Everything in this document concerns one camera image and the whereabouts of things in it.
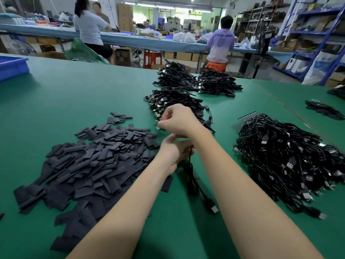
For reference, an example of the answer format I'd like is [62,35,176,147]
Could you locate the person's left hand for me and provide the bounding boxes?
[155,133,196,176]

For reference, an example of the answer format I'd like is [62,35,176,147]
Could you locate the person's right hand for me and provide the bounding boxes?
[157,103,208,139]

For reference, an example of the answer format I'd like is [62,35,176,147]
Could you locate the heap of finished black cables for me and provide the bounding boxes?
[144,87,215,134]

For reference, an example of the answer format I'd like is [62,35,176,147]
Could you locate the black usb cable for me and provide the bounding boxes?
[180,155,220,215]

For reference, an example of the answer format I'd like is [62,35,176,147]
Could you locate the bundle of black cables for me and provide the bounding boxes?
[153,60,197,91]
[195,69,243,98]

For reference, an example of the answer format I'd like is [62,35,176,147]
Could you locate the pile of black sleeve strips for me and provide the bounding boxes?
[13,112,174,253]

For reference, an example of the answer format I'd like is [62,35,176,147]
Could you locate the large pile of black cables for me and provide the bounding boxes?
[233,113,345,220]

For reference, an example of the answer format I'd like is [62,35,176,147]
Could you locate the small bundle of cables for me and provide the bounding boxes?
[305,100,345,121]

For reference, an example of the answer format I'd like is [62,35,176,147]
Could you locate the huge heap of black cables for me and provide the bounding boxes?
[327,85,345,100]

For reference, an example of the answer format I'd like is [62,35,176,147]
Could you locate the person's left forearm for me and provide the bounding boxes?
[67,159,179,259]

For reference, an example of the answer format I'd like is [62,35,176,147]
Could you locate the person's right forearm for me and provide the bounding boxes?
[191,127,336,259]

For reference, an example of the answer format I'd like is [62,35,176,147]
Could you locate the orange plastic stool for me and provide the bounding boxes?
[206,61,228,73]

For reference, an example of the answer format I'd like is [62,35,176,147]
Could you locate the red plastic stool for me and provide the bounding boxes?
[143,50,163,68]

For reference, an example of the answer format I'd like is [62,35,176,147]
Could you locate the small upright cardboard box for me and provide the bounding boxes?
[115,48,132,66]

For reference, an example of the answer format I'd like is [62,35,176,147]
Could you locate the black tripod stand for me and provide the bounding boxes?
[243,19,278,79]

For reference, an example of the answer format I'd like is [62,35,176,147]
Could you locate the green plastic bag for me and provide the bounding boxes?
[65,37,110,64]

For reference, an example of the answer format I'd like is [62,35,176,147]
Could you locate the dark storage shelf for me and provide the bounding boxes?
[235,1,292,45]

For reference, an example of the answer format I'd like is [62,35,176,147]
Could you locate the open cardboard box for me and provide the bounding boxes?
[38,51,66,60]

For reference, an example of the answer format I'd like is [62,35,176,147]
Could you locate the white plastic bag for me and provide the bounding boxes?
[302,51,337,85]

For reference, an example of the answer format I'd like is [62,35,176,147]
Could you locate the long blue work table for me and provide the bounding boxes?
[0,23,294,60]

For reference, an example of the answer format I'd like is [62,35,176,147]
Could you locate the blue metal shelving rack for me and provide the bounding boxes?
[272,0,345,87]

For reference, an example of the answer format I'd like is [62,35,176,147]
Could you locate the blue plastic bin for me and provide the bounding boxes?
[0,55,30,82]

